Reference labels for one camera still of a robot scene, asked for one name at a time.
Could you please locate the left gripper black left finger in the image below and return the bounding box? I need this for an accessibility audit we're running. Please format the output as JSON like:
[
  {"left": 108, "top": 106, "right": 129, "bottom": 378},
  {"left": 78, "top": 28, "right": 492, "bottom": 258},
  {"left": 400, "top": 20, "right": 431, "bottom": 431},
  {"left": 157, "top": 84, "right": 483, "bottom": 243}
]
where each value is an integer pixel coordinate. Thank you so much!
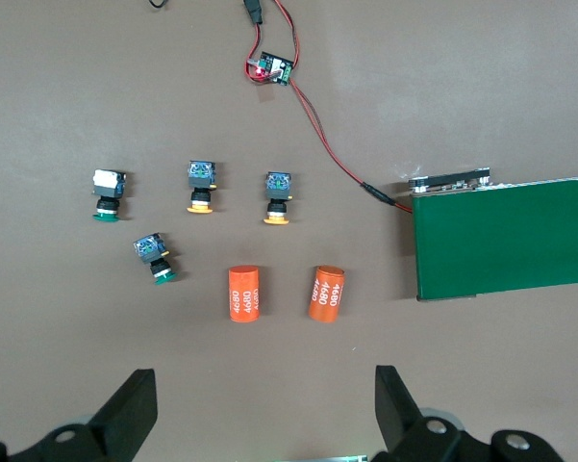
[{"left": 0, "top": 368, "right": 159, "bottom": 462}]

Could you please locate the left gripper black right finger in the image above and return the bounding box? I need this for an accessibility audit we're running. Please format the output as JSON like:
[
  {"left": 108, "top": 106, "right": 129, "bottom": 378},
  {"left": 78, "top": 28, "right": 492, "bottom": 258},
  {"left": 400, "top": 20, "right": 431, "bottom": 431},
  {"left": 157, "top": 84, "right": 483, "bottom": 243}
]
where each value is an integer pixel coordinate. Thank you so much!
[{"left": 372, "top": 364, "right": 567, "bottom": 462}]

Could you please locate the orange 4680 battery cylinder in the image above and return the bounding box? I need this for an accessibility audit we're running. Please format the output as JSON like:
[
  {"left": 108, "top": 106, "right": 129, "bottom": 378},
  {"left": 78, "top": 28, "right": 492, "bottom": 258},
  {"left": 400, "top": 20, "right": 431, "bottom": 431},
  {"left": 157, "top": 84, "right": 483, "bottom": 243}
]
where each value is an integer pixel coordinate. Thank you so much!
[
  {"left": 227, "top": 264, "right": 262, "bottom": 324},
  {"left": 307, "top": 265, "right": 346, "bottom": 324}
]

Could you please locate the yellow push button switch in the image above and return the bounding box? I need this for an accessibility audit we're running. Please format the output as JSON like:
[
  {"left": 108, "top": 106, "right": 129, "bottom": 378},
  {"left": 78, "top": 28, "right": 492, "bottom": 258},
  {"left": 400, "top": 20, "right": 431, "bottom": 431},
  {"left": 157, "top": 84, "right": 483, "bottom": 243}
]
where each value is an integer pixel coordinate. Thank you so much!
[
  {"left": 186, "top": 160, "right": 218, "bottom": 215},
  {"left": 263, "top": 170, "right": 294, "bottom": 226}
]

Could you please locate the green belt conveyor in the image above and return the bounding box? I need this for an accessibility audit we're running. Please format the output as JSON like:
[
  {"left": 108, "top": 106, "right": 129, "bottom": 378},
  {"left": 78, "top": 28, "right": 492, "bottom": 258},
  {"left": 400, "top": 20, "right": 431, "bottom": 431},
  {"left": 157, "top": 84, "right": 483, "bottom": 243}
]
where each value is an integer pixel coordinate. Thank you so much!
[{"left": 407, "top": 167, "right": 578, "bottom": 303}]

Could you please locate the green push button red indicator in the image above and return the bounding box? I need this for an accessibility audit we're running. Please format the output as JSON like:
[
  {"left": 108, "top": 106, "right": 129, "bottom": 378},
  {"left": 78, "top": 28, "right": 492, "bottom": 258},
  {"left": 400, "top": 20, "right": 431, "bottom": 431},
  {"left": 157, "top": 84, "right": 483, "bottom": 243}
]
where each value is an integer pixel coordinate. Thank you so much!
[{"left": 90, "top": 167, "right": 128, "bottom": 224}]

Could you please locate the small black circuit board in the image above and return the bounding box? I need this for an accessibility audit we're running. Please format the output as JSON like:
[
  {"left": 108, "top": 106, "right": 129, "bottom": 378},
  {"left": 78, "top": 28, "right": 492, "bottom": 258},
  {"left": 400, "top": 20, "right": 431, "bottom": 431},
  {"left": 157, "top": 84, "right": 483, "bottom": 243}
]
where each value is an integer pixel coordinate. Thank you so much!
[{"left": 246, "top": 51, "right": 294, "bottom": 88}]

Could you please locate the red and black wire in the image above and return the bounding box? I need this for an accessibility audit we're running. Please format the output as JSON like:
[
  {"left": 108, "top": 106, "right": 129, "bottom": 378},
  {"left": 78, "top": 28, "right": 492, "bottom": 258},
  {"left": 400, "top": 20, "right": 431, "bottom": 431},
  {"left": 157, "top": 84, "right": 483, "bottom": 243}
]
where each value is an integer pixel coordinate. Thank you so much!
[{"left": 242, "top": 0, "right": 415, "bottom": 214}]

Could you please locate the black inline cable connector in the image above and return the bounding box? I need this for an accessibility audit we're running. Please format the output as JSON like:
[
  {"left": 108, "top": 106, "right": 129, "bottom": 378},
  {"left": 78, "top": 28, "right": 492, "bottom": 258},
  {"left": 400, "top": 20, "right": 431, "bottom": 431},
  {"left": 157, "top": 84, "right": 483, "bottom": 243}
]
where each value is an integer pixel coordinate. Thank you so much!
[{"left": 242, "top": 0, "right": 265, "bottom": 26}]

